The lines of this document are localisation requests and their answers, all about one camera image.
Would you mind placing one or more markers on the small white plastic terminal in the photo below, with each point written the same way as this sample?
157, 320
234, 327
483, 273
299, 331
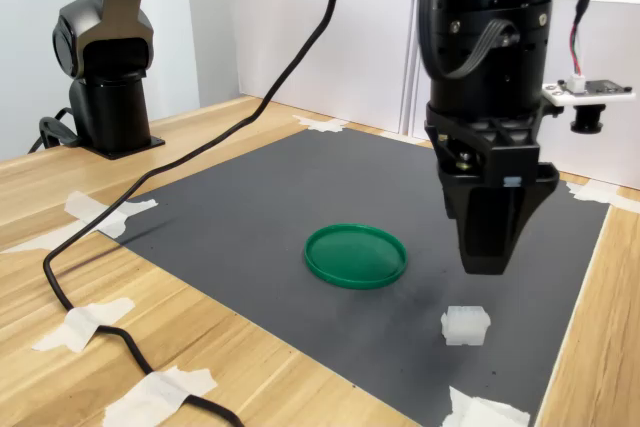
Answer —
465, 327

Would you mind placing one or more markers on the round green lid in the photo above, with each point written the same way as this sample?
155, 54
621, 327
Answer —
355, 257

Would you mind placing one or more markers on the white masking tape piece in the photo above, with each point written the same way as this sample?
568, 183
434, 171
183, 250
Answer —
155, 392
322, 123
75, 327
595, 192
480, 412
85, 207

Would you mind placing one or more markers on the white partition panel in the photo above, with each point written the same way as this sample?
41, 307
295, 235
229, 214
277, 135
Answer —
325, 47
600, 147

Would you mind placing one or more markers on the dark grey mat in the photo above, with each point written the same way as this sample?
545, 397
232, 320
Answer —
250, 227

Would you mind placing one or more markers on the white camera box with circuit board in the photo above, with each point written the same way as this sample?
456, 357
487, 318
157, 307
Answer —
595, 92

